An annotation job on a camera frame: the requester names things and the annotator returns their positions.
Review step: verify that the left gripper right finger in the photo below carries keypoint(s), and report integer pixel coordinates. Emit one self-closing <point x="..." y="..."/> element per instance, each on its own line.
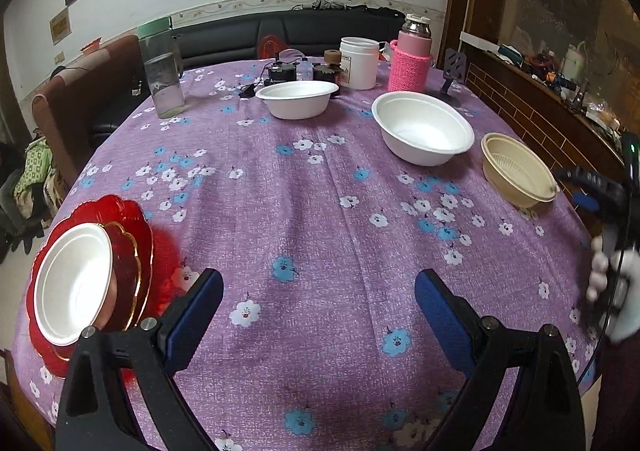
<point x="544" y="410"/>

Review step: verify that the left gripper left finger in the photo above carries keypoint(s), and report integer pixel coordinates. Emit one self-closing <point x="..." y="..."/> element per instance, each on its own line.
<point x="95" y="409"/>

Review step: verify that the beige plastic bowl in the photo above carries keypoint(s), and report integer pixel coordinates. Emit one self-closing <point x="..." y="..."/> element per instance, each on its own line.
<point x="516" y="172"/>

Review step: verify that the large white paper bowl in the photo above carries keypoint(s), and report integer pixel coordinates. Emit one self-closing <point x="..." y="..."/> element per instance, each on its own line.
<point x="420" y="129"/>

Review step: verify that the small white paper bowl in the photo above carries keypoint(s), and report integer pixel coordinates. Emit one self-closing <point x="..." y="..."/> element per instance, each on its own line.
<point x="298" y="100"/>

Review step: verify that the white gloved right hand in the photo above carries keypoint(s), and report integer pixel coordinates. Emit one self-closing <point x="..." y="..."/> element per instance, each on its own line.
<point x="623" y="270"/>

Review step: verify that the large red scalloped plate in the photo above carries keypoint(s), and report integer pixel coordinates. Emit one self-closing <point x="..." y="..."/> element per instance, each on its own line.
<point x="103" y="211"/>

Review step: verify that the brick-pattern side counter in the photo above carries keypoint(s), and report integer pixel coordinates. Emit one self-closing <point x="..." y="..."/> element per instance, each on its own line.
<point x="558" y="136"/>

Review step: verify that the white paper plate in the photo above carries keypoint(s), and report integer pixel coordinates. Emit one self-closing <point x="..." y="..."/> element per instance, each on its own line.
<point x="75" y="285"/>

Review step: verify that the small red gold-rimmed plate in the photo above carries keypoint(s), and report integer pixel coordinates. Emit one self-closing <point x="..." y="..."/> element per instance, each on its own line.
<point x="128" y="272"/>

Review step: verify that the black phone stand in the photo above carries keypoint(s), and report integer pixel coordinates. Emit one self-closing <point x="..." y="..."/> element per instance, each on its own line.
<point x="453" y="71"/>

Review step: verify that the pink knit-sleeved thermos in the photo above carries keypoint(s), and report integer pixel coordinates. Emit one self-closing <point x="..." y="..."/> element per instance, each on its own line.
<point x="411" y="59"/>

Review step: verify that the purple floral tablecloth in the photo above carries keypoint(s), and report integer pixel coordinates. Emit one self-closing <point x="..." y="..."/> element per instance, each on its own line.
<point x="319" y="232"/>

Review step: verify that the white plastic jar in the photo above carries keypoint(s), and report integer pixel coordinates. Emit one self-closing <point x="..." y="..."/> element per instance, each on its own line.
<point x="359" y="63"/>

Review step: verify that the black gear device right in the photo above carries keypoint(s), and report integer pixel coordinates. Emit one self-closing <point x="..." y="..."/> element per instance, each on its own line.
<point x="329" y="70"/>

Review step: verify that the black gear device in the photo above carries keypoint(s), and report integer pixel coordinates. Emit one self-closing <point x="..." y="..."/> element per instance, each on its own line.
<point x="281" y="72"/>
<point x="329" y="70"/>

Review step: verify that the brown armchair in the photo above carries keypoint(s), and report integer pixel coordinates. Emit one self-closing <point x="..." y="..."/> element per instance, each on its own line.
<point x="84" y="103"/>

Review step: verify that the black leather sofa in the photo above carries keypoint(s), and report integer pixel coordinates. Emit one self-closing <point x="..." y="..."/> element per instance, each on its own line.
<point x="311" y="31"/>

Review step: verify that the black charger plug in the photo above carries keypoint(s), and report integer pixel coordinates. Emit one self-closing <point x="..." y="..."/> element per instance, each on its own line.
<point x="248" y="91"/>

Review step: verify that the black gear device left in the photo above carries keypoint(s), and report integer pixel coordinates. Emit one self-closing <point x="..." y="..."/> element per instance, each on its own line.
<point x="281" y="72"/>

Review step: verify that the clear green-lidded water bottle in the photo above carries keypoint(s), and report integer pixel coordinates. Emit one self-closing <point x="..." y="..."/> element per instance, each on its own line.
<point x="163" y="66"/>

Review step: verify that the red plastic bag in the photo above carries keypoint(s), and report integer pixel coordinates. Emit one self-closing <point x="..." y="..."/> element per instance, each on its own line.
<point x="270" y="46"/>

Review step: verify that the small wall plaque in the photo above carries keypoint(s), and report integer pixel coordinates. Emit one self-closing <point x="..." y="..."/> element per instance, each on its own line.
<point x="60" y="26"/>

